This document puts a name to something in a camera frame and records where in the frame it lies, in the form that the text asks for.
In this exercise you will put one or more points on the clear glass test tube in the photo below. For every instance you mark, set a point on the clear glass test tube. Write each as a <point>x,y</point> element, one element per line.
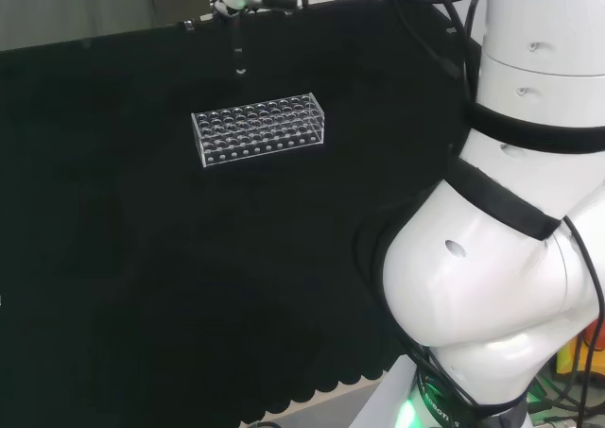
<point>239,50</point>

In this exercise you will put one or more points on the clear plastic test tube rack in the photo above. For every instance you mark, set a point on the clear plastic test tube rack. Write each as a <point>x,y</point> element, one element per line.
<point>257,125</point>

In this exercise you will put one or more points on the black bench cloth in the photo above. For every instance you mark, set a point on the black bench cloth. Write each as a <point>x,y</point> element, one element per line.
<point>142,258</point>

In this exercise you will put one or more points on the yellow stop button box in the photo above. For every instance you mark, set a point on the yellow stop button box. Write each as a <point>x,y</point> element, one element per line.
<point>565,359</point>

